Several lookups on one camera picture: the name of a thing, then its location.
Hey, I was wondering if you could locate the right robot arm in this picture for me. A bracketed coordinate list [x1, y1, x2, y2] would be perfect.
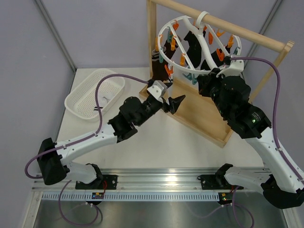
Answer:
[197, 68, 304, 209]

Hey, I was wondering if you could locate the dark brown small sock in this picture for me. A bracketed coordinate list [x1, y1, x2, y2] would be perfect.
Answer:
[164, 41, 179, 59]

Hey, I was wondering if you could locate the brown sock with stripes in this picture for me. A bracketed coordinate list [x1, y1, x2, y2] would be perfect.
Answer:
[152, 49, 169, 81]

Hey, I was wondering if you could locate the aluminium mounting rail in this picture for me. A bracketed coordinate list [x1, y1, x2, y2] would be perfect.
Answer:
[31, 167, 274, 192]

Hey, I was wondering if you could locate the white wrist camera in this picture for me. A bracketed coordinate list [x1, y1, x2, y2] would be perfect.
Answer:
[147, 80, 167, 101]
[216, 56, 244, 78]

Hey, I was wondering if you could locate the black sock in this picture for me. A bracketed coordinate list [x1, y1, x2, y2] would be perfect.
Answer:
[184, 31, 202, 68]
[200, 48, 225, 70]

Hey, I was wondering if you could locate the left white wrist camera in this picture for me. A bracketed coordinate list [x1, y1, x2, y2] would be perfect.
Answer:
[147, 80, 167, 101]

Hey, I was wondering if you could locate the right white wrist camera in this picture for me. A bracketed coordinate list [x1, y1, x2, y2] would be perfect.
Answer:
[216, 56, 244, 78]

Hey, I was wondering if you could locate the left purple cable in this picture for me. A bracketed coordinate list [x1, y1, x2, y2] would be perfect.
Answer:
[24, 74, 154, 225]

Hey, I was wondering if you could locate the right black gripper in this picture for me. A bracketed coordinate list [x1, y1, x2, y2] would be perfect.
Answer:
[198, 68, 231, 118]

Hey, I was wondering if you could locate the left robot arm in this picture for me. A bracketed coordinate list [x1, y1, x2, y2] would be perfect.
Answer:
[37, 81, 185, 189]

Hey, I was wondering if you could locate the wooden hanger rack frame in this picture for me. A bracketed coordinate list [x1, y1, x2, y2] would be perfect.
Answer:
[146, 0, 295, 148]

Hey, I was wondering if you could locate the white perforated plastic basket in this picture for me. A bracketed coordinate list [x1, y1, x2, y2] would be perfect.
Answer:
[65, 68, 125, 122]

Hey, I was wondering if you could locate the white round clip hanger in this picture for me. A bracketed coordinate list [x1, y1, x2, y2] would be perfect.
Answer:
[155, 11, 242, 85]

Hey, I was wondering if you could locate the white slotted cable duct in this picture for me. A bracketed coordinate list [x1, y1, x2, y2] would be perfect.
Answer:
[42, 191, 219, 202]

